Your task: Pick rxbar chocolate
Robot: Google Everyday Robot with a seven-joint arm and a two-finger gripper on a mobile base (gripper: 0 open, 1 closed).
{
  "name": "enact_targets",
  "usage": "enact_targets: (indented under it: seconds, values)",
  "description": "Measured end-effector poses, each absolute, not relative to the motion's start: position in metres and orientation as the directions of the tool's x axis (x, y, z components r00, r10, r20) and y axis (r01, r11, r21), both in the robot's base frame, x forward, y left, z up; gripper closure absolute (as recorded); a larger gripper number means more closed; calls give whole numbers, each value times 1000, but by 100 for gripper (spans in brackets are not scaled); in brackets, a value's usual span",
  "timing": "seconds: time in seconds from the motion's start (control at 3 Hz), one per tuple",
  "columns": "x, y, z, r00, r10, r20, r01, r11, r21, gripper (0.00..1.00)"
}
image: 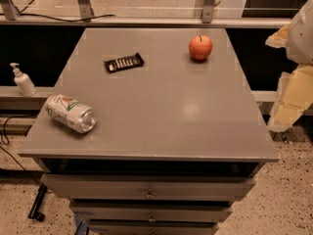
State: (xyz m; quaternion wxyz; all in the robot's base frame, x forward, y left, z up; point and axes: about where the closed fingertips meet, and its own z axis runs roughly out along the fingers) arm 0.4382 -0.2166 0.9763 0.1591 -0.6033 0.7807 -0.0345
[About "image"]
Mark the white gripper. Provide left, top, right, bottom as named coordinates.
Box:
left=265, top=0, right=313, bottom=132

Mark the red apple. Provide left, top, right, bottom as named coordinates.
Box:
left=189, top=35, right=212, bottom=61

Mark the black cable on rail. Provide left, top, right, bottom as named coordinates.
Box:
left=0, top=13, right=116, bottom=23

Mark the white pump lotion bottle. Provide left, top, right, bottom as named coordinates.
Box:
left=10, top=63, right=36, bottom=97

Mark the silver soda can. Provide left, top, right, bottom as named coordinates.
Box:
left=45, top=94, right=97, bottom=133

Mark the black floor cable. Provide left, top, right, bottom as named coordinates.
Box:
left=0, top=115, right=42, bottom=186

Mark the grey drawer cabinet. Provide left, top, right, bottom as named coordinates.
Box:
left=21, top=28, right=278, bottom=235

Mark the black floor bracket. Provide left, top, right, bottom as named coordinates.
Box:
left=28, top=184, right=47, bottom=222

